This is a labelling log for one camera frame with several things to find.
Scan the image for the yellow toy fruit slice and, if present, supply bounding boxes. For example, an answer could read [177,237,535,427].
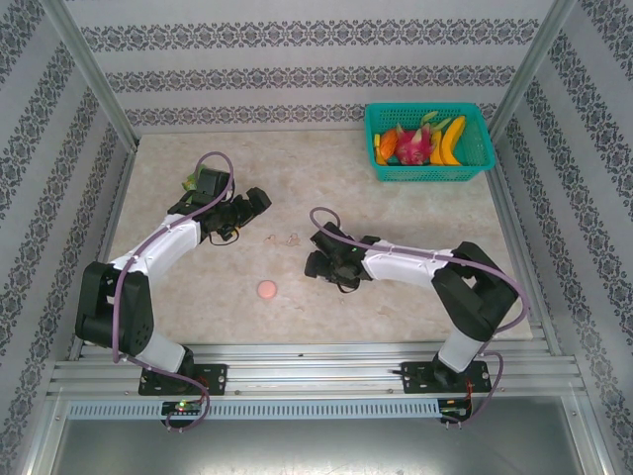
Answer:
[373,133,393,167]

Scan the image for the orange toy fruit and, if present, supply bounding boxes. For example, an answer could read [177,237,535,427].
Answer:
[379,128,400,160]

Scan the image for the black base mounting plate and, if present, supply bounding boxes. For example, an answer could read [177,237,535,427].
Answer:
[137,364,228,397]
[401,360,489,396]

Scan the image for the pink toy dragon fruit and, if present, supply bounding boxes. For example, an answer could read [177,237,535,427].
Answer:
[395,124,434,167]

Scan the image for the yellow toy banana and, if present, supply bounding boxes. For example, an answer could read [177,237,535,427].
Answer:
[428,115,469,167]

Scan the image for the teal plastic basket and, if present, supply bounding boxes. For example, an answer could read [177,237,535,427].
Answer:
[364,102,497,183]

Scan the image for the grey metal sheet panel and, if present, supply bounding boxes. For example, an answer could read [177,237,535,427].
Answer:
[46,418,602,475]

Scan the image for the aluminium extrusion rail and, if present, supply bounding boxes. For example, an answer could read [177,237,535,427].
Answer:
[46,342,588,400]

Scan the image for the aluminium side rail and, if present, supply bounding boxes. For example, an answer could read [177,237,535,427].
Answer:
[66,142,142,362]
[487,142,565,357]

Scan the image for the grey slotted cable duct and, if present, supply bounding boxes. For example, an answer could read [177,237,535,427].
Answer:
[66,400,441,421]

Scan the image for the aluminium frame post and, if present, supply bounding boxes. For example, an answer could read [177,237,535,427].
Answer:
[42,0,139,152]
[487,0,580,147]

